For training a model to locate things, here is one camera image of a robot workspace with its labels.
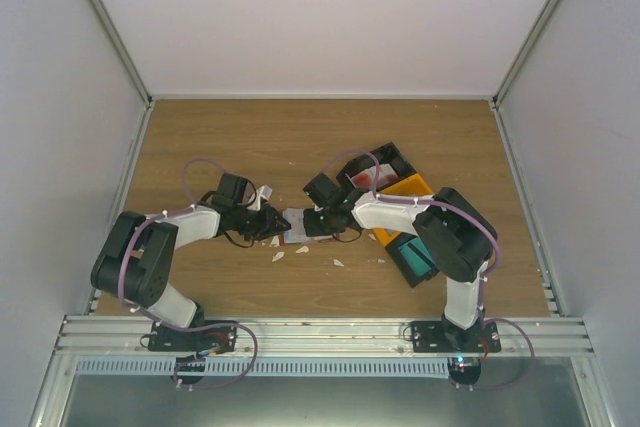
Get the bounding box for black storage bin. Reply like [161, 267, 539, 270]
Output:
[336, 142, 416, 192]

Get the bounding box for grey slotted cable duct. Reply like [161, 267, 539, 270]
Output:
[76, 356, 449, 379]

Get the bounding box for yellow storage bin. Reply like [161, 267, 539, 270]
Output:
[369, 174, 435, 249]

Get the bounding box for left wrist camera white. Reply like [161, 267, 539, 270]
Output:
[248, 185, 272, 211]

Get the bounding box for black bin with teal item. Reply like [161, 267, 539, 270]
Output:
[385, 233, 439, 288]

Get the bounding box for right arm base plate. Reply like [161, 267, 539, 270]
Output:
[408, 318, 502, 353]

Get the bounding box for teal item in bin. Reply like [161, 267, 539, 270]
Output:
[399, 240, 436, 277]

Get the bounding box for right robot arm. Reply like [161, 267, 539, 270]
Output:
[303, 173, 501, 352]

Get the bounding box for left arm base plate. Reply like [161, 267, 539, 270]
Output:
[139, 324, 237, 355]

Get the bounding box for aluminium front rail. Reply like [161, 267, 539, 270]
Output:
[54, 316, 594, 358]

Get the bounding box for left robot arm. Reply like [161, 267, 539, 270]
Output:
[90, 173, 291, 351]

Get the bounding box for cards in black bin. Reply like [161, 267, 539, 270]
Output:
[351, 163, 399, 191]

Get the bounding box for brown leather card holder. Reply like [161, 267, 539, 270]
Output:
[282, 208, 334, 244]

